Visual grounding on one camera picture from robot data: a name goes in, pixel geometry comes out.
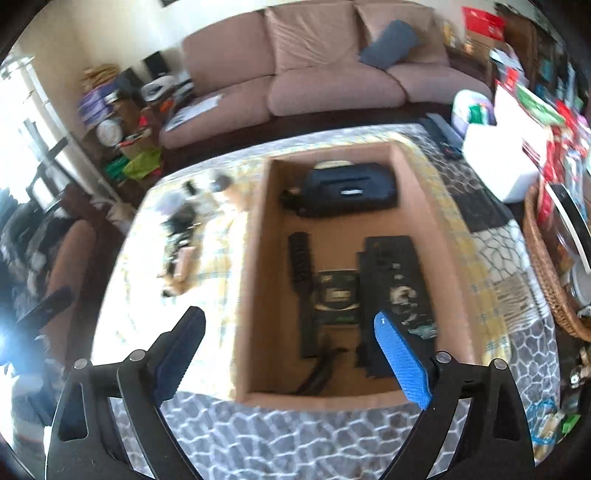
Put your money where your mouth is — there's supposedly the black plastic hair claw clip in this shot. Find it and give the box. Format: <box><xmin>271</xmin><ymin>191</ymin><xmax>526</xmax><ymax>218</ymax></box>
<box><xmin>293</xmin><ymin>336</ymin><xmax>348</xmax><ymax>396</ymax></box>

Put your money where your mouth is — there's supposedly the black and gold box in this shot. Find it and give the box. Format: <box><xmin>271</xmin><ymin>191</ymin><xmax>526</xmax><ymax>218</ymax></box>
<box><xmin>313</xmin><ymin>269</ymin><xmax>361</xmax><ymax>327</ymax></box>

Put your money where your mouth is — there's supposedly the black round hairbrush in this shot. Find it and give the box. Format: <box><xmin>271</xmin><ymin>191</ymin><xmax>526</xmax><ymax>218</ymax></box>
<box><xmin>288</xmin><ymin>232</ymin><xmax>318</xmax><ymax>359</ymax></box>

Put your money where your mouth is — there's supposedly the black patterned flat box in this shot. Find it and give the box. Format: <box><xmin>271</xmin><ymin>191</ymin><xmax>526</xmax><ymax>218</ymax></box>
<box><xmin>356</xmin><ymin>236</ymin><xmax>437</xmax><ymax>378</ymax></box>

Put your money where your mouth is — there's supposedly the brown chair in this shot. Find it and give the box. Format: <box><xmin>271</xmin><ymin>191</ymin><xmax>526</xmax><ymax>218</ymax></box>
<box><xmin>42</xmin><ymin>184</ymin><xmax>124</xmax><ymax>368</ymax></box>

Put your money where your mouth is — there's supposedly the wicker basket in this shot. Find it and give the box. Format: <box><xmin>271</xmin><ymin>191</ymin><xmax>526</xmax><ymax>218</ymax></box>
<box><xmin>522</xmin><ymin>185</ymin><xmax>591</xmax><ymax>342</ymax></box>

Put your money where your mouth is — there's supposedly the cardboard box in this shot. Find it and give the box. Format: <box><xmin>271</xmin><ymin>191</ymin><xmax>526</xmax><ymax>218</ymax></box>
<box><xmin>235</xmin><ymin>141</ymin><xmax>482</xmax><ymax>411</ymax></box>

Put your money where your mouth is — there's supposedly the black zip pouch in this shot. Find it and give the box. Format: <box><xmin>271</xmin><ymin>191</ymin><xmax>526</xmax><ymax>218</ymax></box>
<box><xmin>280</xmin><ymin>163</ymin><xmax>399</xmax><ymax>218</ymax></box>

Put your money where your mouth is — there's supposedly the white storage container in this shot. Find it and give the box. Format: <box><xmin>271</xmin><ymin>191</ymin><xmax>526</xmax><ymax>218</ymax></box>
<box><xmin>462</xmin><ymin>124</ymin><xmax>539</xmax><ymax>203</ymax></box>

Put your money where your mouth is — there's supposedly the pink brown sofa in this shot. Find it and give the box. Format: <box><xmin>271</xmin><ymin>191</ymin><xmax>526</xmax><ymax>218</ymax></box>
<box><xmin>159</xmin><ymin>1</ymin><xmax>492</xmax><ymax>150</ymax></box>

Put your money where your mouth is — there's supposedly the dark blue cushion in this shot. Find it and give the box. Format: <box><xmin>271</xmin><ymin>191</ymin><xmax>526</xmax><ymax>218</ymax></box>
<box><xmin>360</xmin><ymin>20</ymin><xmax>421</xmax><ymax>71</ymax></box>

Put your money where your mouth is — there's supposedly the red box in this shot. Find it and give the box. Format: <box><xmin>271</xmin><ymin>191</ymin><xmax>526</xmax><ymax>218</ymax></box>
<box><xmin>462</xmin><ymin>6</ymin><xmax>506</xmax><ymax>41</ymax></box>

